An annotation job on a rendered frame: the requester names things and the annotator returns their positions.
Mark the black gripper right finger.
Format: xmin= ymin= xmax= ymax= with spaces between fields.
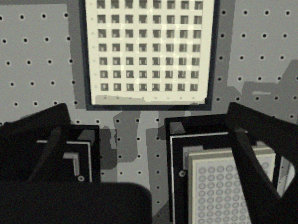
xmin=225 ymin=102 xmax=298 ymax=224

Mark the black raised platform on grey legs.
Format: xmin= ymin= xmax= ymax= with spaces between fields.
xmin=1 ymin=124 xmax=101 ymax=182

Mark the black rectangular frame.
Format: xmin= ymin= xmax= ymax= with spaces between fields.
xmin=165 ymin=114 xmax=283 ymax=224

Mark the grey perforated base plate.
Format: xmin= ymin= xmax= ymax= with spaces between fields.
xmin=0 ymin=0 xmax=298 ymax=224

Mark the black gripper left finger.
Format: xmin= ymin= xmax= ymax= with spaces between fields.
xmin=0 ymin=103 xmax=71 ymax=182

